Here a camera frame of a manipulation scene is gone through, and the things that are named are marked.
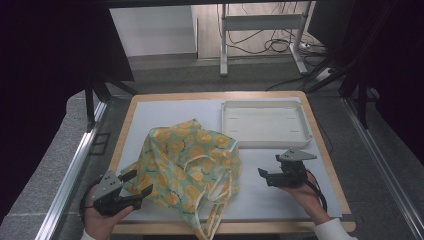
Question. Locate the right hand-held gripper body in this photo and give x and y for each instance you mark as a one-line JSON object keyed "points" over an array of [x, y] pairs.
{"points": [[293, 170]]}

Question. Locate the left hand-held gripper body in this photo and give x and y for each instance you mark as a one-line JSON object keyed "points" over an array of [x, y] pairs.
{"points": [[106, 195]]}

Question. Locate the orange patterned fabric tote bag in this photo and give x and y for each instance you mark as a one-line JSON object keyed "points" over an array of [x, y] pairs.
{"points": [[180, 156]]}

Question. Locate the person's left hand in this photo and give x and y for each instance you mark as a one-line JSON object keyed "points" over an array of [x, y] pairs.
{"points": [[100, 225]]}

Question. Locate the person's right hand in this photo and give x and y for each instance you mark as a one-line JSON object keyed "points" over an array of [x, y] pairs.
{"points": [[306, 200]]}

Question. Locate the white table mat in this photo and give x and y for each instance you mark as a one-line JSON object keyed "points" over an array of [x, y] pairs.
{"points": [[283, 203]]}

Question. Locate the white plastic tray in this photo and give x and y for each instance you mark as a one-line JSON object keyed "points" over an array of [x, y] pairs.
{"points": [[266, 123]]}

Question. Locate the wooden table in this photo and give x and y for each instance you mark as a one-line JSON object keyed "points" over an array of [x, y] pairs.
{"points": [[240, 228]]}

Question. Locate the black metal stand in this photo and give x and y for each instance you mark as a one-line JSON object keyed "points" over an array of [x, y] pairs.
{"points": [[361, 96], [97, 91]]}

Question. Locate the white power strip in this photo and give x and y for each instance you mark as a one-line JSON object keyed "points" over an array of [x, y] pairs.
{"points": [[324, 74]]}

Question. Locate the black curtain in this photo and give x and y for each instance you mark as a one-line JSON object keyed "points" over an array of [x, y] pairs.
{"points": [[396, 66], [43, 83]]}

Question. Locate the aluminium rail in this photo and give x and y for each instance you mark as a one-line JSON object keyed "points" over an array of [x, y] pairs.
{"points": [[68, 180], [383, 166]]}

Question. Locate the white metal desk frame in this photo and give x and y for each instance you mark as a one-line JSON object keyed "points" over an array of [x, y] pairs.
{"points": [[263, 22]]}

